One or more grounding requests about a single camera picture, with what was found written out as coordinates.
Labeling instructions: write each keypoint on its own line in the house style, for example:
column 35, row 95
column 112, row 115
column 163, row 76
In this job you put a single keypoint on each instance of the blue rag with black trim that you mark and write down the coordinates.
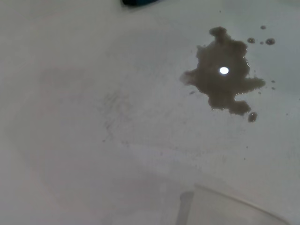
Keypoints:
column 140, row 2

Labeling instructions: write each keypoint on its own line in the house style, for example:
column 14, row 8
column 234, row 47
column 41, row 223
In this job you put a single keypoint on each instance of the white paper cup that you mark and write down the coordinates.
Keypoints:
column 225, row 208

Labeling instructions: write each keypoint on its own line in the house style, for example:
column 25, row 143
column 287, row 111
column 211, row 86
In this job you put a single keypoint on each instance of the dark water stain puddle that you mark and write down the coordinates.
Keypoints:
column 220, row 89

